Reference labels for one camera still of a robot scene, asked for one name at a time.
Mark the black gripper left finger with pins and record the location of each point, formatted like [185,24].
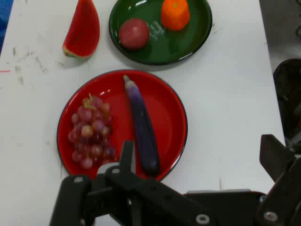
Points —
[145,197]

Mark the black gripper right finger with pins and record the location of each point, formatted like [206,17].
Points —
[287,188]

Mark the orange toy fruit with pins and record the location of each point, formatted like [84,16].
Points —
[175,14]

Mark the purple toy eggplant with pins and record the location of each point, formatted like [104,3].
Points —
[143,127]

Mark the bunch of red grapes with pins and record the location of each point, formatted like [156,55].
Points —
[90,131]

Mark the red round plate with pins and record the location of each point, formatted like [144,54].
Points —
[164,113]

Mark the dark green round plate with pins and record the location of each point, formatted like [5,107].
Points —
[169,49]

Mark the red toy apple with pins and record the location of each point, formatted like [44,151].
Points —
[134,34]

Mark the red watermelon slice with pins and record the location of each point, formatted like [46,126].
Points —
[82,30]

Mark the dark blue foam mat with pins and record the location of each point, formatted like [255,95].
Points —
[4,16]

